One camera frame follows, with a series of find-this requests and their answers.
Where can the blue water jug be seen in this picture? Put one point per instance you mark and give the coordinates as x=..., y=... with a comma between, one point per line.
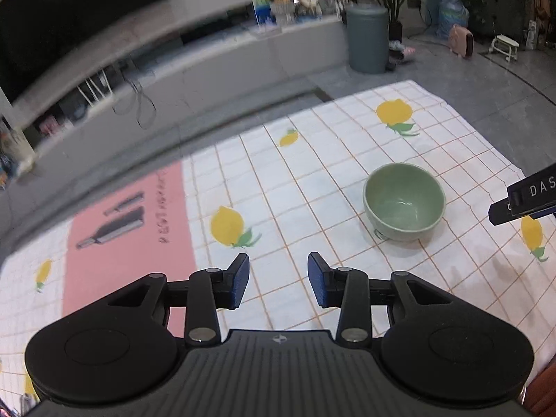
x=451, y=12

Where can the checked lemon tablecloth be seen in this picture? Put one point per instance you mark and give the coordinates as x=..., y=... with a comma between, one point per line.
x=278, y=192

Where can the green ceramic bowl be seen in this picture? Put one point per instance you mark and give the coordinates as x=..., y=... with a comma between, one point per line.
x=403, y=202

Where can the black television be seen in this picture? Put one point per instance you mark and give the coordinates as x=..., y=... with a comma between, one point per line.
x=35, y=34

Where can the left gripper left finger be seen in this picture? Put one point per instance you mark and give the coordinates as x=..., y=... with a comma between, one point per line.
x=214, y=289

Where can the white step stool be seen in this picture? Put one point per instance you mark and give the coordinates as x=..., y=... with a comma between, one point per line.
x=505, y=46

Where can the grey-green trash bin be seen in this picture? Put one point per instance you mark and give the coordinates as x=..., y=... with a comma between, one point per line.
x=367, y=34

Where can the pink space heater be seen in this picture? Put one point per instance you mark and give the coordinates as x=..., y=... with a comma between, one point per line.
x=461, y=41

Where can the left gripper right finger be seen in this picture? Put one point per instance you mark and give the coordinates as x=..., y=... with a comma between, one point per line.
x=346, y=289

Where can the white wifi router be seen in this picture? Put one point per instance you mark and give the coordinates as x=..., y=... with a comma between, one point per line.
x=96, y=90

